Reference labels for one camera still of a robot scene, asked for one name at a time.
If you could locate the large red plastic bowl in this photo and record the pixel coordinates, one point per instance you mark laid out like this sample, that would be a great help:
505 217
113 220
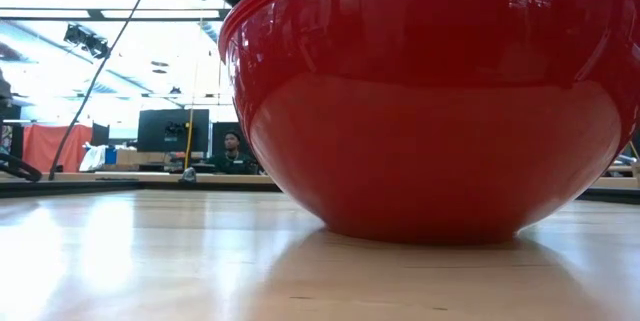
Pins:
430 161

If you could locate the black ceiling fixture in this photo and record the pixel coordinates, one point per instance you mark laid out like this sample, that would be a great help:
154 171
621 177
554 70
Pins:
87 41

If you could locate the yellow pole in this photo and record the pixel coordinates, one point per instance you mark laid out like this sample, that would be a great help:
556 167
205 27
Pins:
189 136

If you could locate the large black monitor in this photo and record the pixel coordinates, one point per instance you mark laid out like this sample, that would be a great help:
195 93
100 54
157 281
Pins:
155 131

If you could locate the person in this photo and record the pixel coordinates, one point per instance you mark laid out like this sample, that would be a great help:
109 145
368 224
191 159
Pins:
232 161

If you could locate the small grey clamp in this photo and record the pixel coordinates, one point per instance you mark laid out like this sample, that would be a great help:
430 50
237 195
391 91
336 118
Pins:
188 176

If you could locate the cardboard box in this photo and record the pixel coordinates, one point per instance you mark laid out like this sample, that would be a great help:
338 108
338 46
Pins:
135 157

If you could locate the small black monitor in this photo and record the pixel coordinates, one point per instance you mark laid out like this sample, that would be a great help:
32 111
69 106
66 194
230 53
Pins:
100 133

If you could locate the blue box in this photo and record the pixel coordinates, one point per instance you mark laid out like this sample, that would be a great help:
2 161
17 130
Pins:
110 156

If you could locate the white cloth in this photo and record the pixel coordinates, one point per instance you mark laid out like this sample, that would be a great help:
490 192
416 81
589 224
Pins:
94 158

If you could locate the orange cloth screen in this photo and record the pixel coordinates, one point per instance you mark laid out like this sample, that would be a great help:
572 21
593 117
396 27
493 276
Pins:
50 146

